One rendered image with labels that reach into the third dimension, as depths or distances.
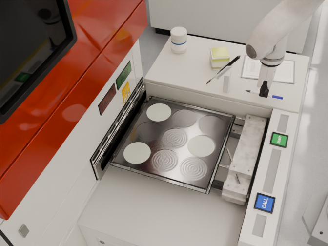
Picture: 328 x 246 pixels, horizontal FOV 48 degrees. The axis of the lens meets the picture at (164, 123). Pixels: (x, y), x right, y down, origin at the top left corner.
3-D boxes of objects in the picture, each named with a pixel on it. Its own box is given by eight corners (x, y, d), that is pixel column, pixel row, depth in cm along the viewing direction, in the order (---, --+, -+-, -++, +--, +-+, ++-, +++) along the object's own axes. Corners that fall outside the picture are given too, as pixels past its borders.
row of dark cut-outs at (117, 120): (91, 163, 126) (90, 159, 124) (142, 82, 153) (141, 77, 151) (92, 164, 126) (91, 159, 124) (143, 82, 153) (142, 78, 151)
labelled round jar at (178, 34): (169, 52, 163) (168, 34, 155) (174, 43, 167) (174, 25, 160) (184, 55, 161) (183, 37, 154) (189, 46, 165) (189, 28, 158)
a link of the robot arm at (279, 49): (271, 64, 119) (290, 52, 123) (278, 30, 109) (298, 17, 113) (252, 51, 124) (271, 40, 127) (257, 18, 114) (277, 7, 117)
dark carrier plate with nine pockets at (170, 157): (113, 162, 132) (113, 161, 132) (150, 99, 153) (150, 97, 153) (205, 189, 123) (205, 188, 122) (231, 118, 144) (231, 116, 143)
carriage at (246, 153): (220, 199, 125) (221, 194, 123) (245, 123, 147) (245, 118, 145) (244, 206, 123) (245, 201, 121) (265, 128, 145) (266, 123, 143)
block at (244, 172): (228, 174, 128) (228, 169, 126) (230, 166, 130) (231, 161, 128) (251, 180, 126) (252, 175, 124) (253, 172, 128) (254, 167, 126)
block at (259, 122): (243, 124, 143) (244, 119, 141) (245, 118, 145) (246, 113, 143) (264, 129, 141) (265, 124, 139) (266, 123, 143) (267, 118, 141)
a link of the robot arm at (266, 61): (262, 41, 128) (261, 48, 130) (257, 57, 122) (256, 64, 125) (287, 45, 125) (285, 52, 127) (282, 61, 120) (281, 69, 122)
